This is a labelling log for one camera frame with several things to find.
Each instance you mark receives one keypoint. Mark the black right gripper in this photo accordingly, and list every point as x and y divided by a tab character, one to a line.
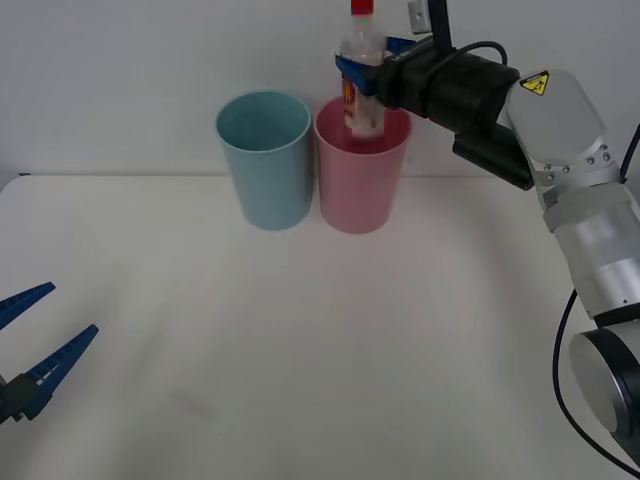
407	82

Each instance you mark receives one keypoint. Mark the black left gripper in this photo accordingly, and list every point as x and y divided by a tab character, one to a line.
4	400

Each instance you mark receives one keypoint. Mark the clear bottle with red cap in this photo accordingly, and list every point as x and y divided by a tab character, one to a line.
360	37

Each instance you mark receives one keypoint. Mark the silver and black right arm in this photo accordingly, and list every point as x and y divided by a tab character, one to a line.
555	120

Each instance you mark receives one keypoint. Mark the pink plastic bin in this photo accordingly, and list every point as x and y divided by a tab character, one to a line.
357	190

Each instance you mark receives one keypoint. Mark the pale blue plastic bin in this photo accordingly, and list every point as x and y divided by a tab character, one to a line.
272	185

